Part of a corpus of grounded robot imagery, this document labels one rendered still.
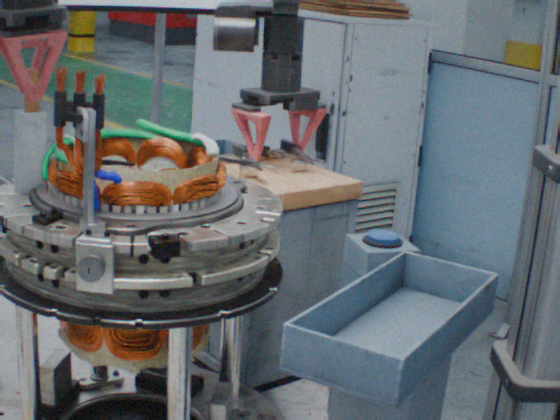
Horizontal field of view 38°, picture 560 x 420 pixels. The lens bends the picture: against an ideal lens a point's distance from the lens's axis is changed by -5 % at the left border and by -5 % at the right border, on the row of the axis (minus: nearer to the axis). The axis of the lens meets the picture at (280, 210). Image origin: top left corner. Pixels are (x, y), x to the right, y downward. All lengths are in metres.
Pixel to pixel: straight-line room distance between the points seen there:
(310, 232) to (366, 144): 2.14
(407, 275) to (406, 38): 2.47
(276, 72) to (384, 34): 2.07
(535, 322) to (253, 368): 0.40
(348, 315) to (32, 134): 0.38
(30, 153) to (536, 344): 0.60
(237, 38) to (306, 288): 0.36
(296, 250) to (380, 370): 0.49
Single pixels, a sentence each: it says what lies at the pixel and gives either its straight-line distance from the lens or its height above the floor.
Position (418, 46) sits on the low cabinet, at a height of 1.10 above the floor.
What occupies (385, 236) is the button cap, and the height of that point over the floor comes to 1.04.
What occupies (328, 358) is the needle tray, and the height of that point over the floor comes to 1.05.
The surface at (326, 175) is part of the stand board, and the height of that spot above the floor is 1.07.
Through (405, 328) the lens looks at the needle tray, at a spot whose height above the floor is 1.02.
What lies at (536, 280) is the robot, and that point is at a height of 1.04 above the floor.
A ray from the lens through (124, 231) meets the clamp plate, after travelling 0.80.
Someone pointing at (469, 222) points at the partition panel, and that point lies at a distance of 3.52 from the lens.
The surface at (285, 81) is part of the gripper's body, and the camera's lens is 1.19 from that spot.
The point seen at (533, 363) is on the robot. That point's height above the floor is 0.94.
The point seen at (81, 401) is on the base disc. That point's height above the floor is 0.80.
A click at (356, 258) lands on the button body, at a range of 1.02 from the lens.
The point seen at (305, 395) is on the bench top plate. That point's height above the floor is 0.78.
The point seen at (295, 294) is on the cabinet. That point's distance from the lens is 1.16.
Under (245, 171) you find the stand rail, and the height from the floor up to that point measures 1.08.
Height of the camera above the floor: 1.35
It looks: 16 degrees down
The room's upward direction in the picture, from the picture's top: 4 degrees clockwise
